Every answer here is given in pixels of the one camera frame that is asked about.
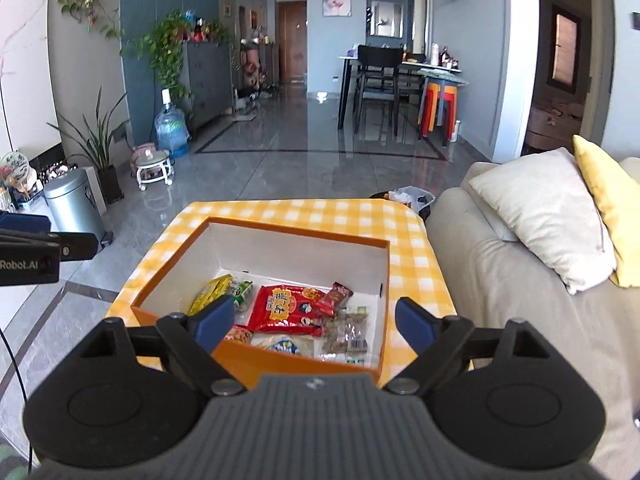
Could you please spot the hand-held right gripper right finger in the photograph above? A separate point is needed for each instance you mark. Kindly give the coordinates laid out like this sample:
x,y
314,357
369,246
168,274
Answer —
x,y
415,327

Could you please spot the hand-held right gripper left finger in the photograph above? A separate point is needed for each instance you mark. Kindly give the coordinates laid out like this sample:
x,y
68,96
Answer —
x,y
215,322

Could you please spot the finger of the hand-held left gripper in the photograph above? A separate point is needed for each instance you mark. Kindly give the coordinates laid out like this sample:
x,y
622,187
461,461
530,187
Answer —
x,y
25,222
77,247

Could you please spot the red stick snack packet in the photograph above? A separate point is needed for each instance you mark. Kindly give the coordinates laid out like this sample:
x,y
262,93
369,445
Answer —
x,y
239,335

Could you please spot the yellow snack packet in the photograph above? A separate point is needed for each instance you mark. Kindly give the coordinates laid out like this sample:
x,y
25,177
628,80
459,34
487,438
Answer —
x,y
210,295

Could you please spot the green sausage stick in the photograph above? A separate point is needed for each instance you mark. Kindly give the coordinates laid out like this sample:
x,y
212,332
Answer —
x,y
242,294

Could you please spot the clear packet of brown snacks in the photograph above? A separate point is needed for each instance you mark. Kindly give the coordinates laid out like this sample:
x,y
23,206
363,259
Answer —
x,y
347,332

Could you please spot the red cartoon snack bag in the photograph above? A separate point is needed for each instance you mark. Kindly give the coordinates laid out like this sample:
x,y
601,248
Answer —
x,y
285,310

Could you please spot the white rice cracker packet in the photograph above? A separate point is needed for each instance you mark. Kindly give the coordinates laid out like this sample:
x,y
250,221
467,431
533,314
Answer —
x,y
285,346

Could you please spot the red chocolate wafer bar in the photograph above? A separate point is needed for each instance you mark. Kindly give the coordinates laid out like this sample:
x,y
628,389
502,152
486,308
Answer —
x,y
334,299

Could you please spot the orange cardboard box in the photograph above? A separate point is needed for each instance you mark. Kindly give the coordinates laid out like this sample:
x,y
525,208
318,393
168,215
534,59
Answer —
x,y
300,255

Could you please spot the silver pedal trash can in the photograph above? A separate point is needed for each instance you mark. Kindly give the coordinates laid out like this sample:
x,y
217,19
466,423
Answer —
x,y
75,210

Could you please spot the round paper fan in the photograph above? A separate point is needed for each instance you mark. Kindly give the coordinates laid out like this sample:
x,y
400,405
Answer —
x,y
14,167

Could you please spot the yellow checkered tablecloth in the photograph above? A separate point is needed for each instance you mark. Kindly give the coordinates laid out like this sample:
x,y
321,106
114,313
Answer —
x,y
410,260

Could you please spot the long-leaf plant in black pot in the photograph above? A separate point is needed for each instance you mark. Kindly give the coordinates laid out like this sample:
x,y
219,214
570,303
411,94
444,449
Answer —
x,y
102,160

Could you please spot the small white wheeled stool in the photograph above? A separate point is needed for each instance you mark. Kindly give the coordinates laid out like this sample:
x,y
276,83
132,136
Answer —
x,y
152,170

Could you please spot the beige sofa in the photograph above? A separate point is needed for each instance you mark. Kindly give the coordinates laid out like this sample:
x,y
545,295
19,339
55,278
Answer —
x,y
525,335

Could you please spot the black waste bin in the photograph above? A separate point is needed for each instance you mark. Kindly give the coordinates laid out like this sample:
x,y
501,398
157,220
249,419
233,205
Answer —
x,y
410,200

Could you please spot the blue water jug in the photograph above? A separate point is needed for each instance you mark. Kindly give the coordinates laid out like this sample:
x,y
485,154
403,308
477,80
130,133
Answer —
x,y
172,132

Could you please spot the white pillow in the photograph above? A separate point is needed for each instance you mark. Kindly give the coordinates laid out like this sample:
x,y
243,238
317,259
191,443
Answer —
x,y
545,215

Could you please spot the dark grey cabinet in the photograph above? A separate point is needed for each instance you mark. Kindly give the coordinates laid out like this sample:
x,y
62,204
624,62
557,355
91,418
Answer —
x,y
207,85

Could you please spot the trailing green pothos plant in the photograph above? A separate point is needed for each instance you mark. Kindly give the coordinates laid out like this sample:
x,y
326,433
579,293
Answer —
x,y
167,50

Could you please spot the stack of red orange stools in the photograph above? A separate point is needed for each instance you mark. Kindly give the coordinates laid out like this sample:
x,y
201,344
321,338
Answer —
x,y
437,107

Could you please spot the small hanging vine plant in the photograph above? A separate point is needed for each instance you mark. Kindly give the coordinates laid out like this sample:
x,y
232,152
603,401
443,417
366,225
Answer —
x,y
87,10

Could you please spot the yellow pillow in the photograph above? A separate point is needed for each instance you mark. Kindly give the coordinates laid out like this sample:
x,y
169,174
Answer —
x,y
615,200

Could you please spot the black dining chair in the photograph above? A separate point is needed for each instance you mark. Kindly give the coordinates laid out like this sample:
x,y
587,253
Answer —
x,y
377,80

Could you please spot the dining table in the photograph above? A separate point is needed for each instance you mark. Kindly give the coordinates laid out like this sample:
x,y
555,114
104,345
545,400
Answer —
x,y
350,60

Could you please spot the brown wooden door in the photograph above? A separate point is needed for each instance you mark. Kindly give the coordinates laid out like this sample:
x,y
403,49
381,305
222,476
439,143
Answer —
x,y
292,42

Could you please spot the wall mirror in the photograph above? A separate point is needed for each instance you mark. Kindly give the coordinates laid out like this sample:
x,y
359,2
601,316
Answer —
x,y
387,19

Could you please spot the pale floral wall picture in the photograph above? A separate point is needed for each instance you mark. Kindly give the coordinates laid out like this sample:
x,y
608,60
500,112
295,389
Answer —
x,y
336,0

